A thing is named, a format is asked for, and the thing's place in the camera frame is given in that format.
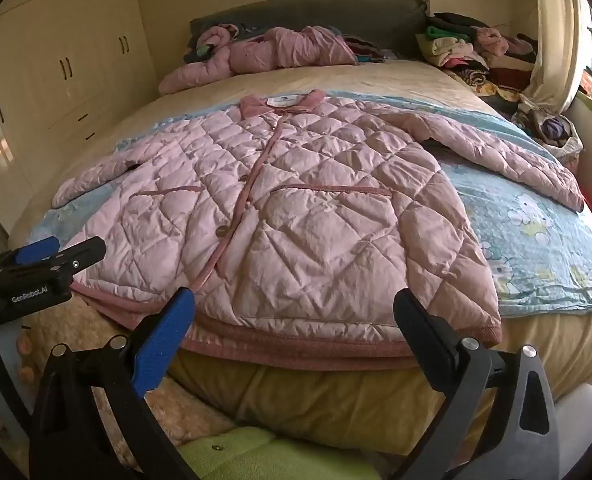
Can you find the crumpled pink quilted clothes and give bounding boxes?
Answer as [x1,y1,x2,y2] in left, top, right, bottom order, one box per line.
[158,25,359,95]

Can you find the blue printed blanket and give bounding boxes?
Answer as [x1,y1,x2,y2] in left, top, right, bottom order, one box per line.
[28,89,592,318]

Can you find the cream wardrobe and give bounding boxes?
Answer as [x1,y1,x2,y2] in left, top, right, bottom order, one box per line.
[0,0,159,241]

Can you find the cream curtain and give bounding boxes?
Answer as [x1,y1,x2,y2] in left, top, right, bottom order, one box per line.
[521,0,592,116]

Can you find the green cushion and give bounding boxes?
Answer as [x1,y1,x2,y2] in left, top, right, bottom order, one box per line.
[178,425,407,480]

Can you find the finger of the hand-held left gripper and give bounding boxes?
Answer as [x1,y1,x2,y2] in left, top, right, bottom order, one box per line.
[50,236,108,277]
[15,236,61,265]

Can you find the fuzzy floral blanket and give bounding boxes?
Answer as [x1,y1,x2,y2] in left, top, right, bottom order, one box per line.
[6,295,237,480]

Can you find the plastic bag of clothes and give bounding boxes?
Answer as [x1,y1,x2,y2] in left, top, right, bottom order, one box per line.
[511,95,584,161]

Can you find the pink quilted jacket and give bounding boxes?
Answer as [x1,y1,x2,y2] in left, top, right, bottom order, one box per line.
[51,89,586,361]

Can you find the grey headboard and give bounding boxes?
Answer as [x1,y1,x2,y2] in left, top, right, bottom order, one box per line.
[190,0,429,56]

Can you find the dark green cloth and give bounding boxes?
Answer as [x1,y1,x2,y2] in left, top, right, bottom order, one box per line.
[183,44,218,64]

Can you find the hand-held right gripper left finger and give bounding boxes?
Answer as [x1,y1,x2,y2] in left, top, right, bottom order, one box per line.
[28,286,212,480]

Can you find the pile of folded clothes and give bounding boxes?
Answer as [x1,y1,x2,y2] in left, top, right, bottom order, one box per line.
[416,10,539,91]

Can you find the bed with yellow sheet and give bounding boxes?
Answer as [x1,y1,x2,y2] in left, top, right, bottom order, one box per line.
[6,57,592,461]

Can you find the striped cloth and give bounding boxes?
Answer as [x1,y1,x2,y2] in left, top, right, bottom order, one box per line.
[343,35,393,64]

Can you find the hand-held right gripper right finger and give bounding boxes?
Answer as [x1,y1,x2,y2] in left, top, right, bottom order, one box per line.
[392,287,562,480]

